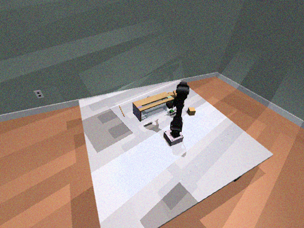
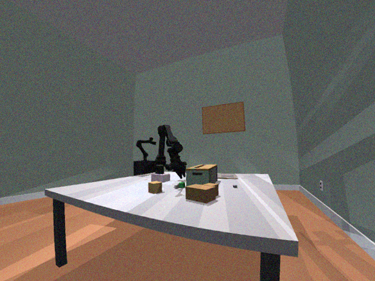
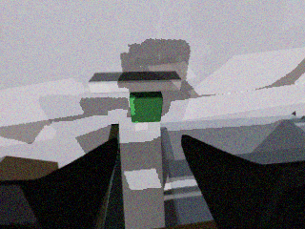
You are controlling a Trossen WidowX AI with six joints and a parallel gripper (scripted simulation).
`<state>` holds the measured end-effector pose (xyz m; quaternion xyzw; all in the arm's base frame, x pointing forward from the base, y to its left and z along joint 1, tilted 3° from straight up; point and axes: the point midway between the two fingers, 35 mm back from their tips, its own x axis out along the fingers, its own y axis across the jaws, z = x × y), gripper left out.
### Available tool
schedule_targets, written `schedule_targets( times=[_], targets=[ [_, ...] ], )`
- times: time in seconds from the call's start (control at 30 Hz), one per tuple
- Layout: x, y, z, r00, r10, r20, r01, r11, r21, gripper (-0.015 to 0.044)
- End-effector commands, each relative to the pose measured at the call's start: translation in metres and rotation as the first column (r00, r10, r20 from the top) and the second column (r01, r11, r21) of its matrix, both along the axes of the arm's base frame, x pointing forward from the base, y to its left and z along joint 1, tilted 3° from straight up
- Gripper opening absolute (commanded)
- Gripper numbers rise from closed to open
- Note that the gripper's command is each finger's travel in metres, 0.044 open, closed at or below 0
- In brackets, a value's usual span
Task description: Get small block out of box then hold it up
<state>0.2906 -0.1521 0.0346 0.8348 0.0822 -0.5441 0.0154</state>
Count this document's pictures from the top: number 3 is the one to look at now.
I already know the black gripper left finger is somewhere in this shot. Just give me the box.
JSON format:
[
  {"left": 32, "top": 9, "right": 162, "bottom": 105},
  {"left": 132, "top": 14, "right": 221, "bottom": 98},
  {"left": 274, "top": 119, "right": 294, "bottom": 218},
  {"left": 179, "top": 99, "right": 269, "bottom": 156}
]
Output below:
[{"left": 0, "top": 138, "right": 118, "bottom": 229}]

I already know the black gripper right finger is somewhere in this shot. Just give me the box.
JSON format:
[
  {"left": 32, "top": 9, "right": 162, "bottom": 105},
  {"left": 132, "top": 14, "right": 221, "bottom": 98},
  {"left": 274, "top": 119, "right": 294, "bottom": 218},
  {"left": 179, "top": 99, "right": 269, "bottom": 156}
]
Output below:
[{"left": 181, "top": 135, "right": 305, "bottom": 229}]

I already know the green block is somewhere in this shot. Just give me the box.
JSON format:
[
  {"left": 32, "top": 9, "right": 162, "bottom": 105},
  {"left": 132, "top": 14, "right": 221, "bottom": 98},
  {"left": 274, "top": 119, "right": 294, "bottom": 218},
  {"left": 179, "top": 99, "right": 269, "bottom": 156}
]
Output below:
[{"left": 130, "top": 92, "right": 163, "bottom": 123}]

